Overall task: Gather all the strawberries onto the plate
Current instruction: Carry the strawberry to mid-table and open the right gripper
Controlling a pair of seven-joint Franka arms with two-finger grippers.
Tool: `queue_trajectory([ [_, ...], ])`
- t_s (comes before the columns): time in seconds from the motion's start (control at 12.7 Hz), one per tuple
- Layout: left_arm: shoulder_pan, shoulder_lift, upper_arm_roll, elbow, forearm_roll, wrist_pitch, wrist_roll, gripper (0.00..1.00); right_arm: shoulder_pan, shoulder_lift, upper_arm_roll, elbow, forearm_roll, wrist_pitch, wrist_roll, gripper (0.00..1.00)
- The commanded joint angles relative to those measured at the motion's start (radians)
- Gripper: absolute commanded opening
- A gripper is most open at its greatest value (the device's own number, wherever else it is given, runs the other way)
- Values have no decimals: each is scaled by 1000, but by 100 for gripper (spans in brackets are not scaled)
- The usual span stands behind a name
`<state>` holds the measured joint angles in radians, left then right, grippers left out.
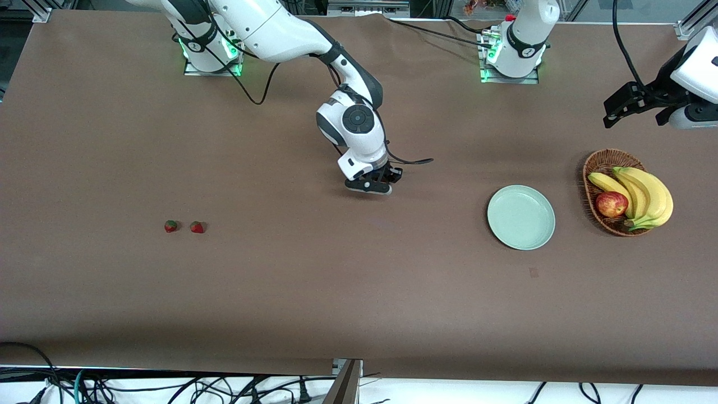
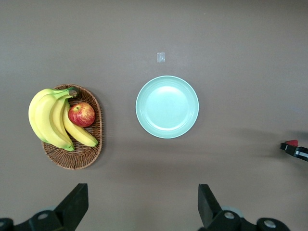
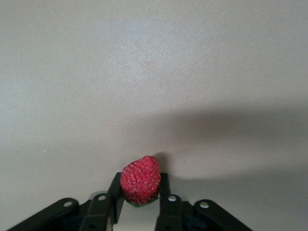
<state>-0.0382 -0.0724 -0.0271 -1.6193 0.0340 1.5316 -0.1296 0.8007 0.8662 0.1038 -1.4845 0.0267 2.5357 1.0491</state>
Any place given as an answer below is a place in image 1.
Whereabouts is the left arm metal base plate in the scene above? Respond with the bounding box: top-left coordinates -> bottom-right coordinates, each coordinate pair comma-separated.
477,28 -> 544,85

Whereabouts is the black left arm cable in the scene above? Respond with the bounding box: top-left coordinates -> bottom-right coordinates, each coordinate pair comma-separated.
611,0 -> 646,88

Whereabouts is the brown table cover sheet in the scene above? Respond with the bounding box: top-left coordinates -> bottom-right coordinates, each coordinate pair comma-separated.
0,8 -> 718,388

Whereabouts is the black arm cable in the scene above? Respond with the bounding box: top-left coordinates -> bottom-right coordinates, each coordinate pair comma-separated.
611,0 -> 646,88
205,22 -> 434,167

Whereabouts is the yellow banana bunch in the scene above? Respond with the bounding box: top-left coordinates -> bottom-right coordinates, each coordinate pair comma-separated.
587,166 -> 674,232

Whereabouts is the grey metal rail bracket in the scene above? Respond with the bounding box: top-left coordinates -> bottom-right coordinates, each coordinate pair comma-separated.
327,0 -> 411,17

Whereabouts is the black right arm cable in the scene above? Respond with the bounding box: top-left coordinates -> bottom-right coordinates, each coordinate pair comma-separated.
205,22 -> 434,167

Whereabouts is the dark upright frame post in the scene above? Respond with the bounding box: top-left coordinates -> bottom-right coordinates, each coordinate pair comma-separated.
321,359 -> 364,404

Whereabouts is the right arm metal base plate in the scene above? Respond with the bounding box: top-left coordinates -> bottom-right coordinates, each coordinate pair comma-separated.
183,34 -> 245,77

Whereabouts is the black cable on table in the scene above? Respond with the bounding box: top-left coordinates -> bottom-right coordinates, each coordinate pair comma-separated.
442,15 -> 490,33
386,18 -> 495,50

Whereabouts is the red yellow apple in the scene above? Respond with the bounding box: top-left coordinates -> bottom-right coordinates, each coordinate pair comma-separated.
595,191 -> 629,219

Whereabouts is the pale green round plate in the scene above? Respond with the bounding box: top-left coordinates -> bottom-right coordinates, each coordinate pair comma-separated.
487,185 -> 556,251

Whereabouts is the brown wicker basket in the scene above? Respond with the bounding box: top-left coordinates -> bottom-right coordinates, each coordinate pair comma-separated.
582,148 -> 654,237

